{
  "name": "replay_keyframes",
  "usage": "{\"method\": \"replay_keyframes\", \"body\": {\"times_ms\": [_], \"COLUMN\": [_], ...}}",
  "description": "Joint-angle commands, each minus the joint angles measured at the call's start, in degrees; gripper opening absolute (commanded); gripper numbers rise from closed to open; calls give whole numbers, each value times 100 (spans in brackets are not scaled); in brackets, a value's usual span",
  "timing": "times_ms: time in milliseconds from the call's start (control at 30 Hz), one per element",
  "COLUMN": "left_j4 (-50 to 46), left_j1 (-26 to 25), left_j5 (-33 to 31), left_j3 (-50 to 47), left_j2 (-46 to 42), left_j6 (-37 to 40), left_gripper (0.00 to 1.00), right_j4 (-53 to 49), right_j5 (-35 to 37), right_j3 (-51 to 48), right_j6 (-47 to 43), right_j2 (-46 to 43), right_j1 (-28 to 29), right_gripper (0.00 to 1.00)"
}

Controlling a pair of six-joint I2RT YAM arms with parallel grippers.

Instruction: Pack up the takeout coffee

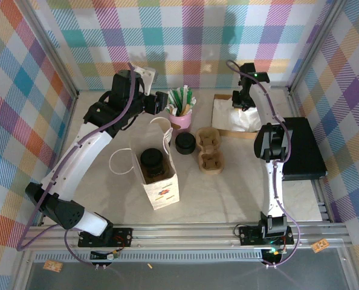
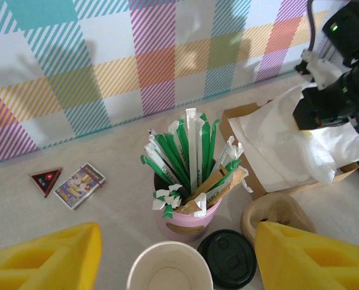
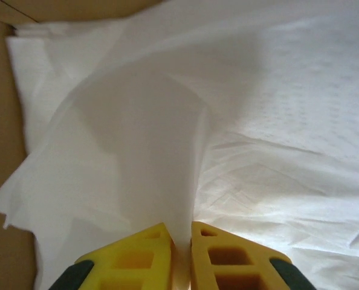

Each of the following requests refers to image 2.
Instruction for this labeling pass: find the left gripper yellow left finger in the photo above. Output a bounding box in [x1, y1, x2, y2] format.
[0, 222, 103, 290]

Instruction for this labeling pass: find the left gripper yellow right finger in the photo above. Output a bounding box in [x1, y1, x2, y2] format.
[254, 222, 359, 290]

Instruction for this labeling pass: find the brown pulp cup carrier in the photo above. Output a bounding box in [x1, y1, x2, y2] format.
[241, 192, 318, 242]

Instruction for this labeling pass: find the white paper napkin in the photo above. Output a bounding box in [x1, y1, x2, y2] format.
[232, 83, 359, 185]

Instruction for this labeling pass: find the stack of black lids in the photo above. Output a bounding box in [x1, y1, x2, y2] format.
[196, 228, 258, 289]

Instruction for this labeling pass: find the small colourful card box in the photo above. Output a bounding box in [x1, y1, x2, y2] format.
[54, 163, 109, 211]

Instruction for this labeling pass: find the red black triangle sticker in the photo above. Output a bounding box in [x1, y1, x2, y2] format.
[28, 167, 64, 199]

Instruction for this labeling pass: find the brown paper wrapped straw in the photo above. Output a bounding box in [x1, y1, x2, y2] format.
[179, 167, 250, 214]

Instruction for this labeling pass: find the pink straw holder cup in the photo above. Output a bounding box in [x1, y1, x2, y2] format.
[154, 172, 224, 242]

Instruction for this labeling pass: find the stack of paper cups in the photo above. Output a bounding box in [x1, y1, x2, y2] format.
[126, 240, 214, 290]

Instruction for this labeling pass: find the stack of white napkins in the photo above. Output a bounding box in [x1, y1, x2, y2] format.
[227, 116, 334, 193]

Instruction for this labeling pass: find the green white wrapped straw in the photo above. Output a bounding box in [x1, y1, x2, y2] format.
[144, 134, 186, 188]
[209, 119, 222, 179]
[152, 184, 183, 220]
[140, 154, 185, 193]
[197, 113, 212, 190]
[167, 118, 192, 188]
[218, 135, 244, 173]

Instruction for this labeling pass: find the brown cardboard napkin box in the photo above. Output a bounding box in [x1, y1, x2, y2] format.
[221, 101, 359, 200]

